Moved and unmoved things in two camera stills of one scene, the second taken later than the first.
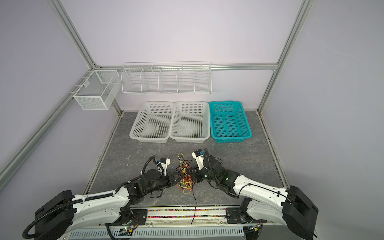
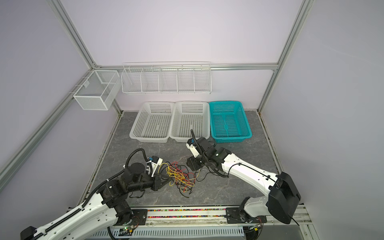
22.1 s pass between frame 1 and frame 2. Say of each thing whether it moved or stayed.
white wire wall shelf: stayed
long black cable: moved
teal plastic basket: stayed
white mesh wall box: stayed
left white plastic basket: stayed
